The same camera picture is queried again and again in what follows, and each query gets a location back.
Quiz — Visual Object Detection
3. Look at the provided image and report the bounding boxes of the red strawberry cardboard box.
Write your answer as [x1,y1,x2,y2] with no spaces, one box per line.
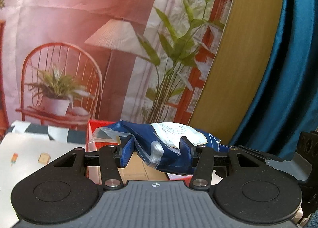
[92,120,195,190]

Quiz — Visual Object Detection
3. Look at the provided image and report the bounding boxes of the navy blue plastic bag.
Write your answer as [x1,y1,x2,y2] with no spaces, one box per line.
[86,120,220,174]

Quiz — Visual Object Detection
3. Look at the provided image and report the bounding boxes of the printed living room backdrop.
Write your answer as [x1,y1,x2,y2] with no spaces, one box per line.
[1,0,232,131]

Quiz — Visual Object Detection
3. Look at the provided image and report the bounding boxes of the patterned white tablecloth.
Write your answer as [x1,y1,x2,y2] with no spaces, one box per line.
[1,120,86,227]

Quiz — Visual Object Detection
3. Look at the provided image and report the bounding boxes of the wooden wall panel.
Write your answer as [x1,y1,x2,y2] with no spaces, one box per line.
[189,0,282,144]

